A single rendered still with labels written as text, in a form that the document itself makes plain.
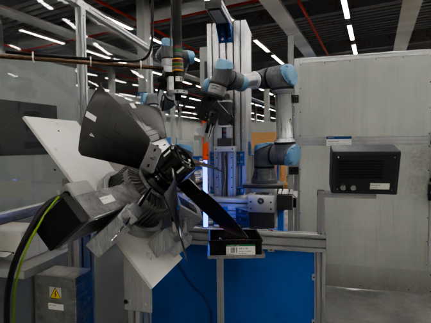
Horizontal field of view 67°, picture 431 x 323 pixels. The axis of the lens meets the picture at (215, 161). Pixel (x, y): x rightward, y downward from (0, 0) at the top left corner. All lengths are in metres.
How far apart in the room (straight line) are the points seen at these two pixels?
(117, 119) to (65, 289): 0.58
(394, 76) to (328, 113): 0.58
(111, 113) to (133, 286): 0.57
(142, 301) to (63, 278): 0.26
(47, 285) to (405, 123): 2.70
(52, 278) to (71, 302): 0.10
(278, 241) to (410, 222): 1.76
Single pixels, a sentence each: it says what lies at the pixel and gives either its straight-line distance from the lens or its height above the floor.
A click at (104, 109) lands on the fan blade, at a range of 0.99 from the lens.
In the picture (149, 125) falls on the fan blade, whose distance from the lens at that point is 1.25.
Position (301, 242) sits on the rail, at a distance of 1.55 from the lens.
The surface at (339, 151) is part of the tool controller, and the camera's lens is 1.45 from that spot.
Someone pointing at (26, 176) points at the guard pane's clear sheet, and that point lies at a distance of 1.64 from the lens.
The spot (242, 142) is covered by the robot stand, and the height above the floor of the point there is 1.27.
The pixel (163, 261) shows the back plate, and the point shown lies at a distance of 1.18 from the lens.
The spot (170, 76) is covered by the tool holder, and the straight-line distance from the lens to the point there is 1.23.
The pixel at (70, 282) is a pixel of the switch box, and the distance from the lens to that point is 1.21.
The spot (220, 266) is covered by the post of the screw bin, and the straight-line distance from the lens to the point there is 1.45.
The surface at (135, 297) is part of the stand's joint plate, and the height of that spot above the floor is 0.76.
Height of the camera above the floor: 1.26
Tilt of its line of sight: 3 degrees down
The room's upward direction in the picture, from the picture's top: 1 degrees counter-clockwise
